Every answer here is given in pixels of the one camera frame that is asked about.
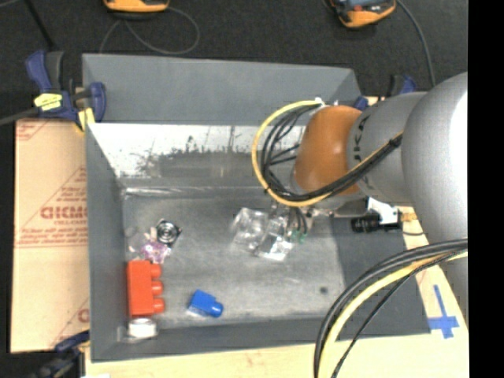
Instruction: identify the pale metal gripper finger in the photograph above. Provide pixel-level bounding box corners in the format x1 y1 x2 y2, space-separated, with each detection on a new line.
267 212 288 239
255 235 295 262

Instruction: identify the grey metal bin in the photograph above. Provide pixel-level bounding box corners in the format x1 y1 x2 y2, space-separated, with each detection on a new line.
81 53 431 362

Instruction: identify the blue toy block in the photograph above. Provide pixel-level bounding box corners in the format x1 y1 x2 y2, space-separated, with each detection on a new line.
186 289 225 319

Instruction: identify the orange-red toy brick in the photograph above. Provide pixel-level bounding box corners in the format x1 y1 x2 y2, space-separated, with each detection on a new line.
125 259 166 318

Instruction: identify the white and clear round cap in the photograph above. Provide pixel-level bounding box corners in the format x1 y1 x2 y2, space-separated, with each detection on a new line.
126 317 159 340

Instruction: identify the brown cardboard board, red print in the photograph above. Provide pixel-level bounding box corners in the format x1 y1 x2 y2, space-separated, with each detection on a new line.
9 118 91 354

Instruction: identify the black cylinder on white bracket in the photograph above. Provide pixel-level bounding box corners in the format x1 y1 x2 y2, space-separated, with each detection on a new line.
350 197 415 235

